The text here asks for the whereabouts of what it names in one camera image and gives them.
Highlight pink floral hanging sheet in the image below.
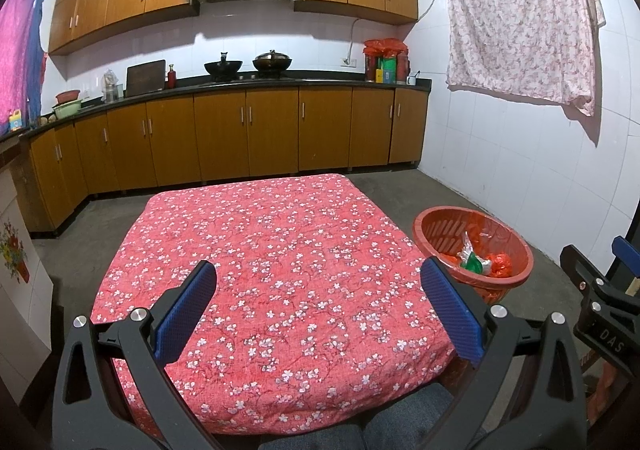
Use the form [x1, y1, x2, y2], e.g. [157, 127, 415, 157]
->
[441, 0, 607, 117]

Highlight red plastic waste basket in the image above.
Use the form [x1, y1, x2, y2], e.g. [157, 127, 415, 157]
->
[419, 210, 531, 283]

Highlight dark cutting board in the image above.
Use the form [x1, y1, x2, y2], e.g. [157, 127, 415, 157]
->
[124, 59, 167, 97]

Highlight black kitchen countertop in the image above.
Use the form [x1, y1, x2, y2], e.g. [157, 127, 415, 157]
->
[0, 72, 432, 141]

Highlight clear plastic jar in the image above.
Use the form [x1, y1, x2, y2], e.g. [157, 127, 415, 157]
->
[102, 69, 123, 103]

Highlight pink and blue hanging cloth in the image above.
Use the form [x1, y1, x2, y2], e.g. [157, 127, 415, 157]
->
[0, 0, 48, 136]

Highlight orange plastic basket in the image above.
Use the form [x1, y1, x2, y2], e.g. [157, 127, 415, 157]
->
[412, 206, 534, 306]

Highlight person's right leg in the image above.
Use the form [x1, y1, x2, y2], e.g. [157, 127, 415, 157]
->
[362, 382, 456, 450]

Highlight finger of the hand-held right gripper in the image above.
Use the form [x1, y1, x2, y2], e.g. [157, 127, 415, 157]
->
[560, 244, 618, 298]
[612, 235, 640, 276]

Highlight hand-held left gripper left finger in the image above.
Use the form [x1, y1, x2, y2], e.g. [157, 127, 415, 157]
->
[51, 259, 218, 450]

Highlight black wok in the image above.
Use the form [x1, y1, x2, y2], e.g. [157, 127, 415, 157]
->
[203, 51, 244, 77]

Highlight white flower-print panel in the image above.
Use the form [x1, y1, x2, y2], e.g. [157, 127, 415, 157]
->
[0, 162, 56, 406]

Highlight red plastic bag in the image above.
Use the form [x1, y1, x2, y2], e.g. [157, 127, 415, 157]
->
[486, 252, 513, 278]

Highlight black pot with lid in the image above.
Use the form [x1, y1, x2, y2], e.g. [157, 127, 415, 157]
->
[252, 49, 293, 73]

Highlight red bag with bottles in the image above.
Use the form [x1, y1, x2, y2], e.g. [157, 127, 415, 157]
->
[363, 37, 408, 83]

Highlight bright green wrapper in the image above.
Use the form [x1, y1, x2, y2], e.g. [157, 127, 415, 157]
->
[459, 231, 488, 276]

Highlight red floral tablecloth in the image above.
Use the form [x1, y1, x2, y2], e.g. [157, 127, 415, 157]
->
[90, 173, 458, 436]

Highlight wooden lower cabinets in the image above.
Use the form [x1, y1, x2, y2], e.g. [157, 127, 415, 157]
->
[10, 85, 430, 233]

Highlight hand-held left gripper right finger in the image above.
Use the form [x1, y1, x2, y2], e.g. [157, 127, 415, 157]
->
[420, 257, 587, 450]

